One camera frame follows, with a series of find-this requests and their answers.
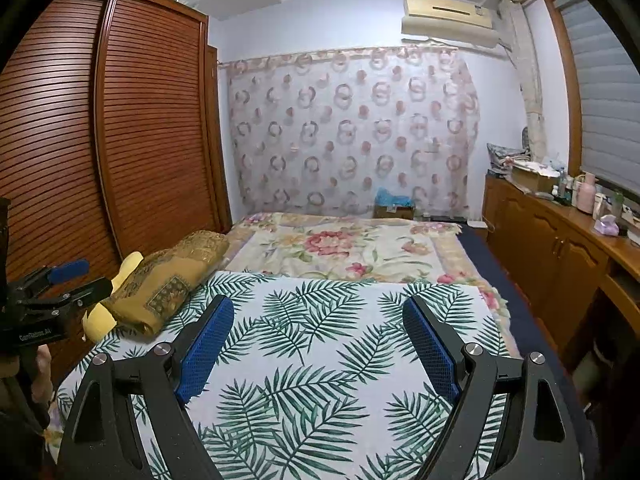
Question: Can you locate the beige wall air conditioner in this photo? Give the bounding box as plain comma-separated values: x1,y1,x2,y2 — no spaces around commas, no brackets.
401,0,501,48

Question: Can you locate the small brown box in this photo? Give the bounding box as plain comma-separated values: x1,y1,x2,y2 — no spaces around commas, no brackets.
374,202,416,220

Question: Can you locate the wooden louvered wardrobe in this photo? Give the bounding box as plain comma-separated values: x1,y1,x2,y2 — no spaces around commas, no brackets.
0,0,233,391

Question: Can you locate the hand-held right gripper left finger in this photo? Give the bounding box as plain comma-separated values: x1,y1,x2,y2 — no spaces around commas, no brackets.
57,294,236,480

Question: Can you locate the yellow plush toy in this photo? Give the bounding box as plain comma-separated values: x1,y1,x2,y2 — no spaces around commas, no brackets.
82,252,146,343

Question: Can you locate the wooden side cabinet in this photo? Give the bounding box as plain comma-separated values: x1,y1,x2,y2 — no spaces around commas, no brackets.
482,172,640,361

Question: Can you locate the pink bottle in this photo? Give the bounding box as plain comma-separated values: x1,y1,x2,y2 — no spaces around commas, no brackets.
576,172,598,215

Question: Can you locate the person's left hand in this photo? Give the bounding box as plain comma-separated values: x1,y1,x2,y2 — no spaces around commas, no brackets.
27,345,55,411

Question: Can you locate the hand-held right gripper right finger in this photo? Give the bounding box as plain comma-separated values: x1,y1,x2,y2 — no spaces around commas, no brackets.
402,295,583,480

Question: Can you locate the grey window blind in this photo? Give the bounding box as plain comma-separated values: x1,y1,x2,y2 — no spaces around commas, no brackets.
555,0,640,191

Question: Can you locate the stack of folded cloths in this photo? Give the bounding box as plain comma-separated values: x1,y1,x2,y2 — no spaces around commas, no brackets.
487,142,528,177

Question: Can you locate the floral blanket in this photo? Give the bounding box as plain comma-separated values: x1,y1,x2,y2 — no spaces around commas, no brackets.
222,212,516,361

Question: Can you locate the beige tied curtain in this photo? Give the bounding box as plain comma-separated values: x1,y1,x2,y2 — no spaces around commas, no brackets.
497,0,548,161

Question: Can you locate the leaf print bed sheet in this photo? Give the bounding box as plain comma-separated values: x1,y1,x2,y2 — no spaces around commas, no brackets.
55,270,511,480

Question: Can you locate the circle print sheer curtain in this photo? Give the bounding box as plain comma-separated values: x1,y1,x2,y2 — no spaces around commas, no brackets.
220,45,481,218

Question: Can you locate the blue cloth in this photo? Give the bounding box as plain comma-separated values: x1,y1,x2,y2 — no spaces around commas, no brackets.
375,187,416,208

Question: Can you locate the brown patterned shirt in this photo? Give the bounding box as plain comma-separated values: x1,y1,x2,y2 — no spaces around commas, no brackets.
100,230,231,336

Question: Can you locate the wooden window frame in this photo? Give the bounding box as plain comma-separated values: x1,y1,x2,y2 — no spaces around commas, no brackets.
542,0,586,176

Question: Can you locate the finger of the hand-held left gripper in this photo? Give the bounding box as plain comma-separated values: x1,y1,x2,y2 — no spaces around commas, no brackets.
17,259,91,291
30,277,115,311

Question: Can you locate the open cardboard box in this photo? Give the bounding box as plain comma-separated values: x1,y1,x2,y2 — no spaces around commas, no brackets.
510,162,558,193

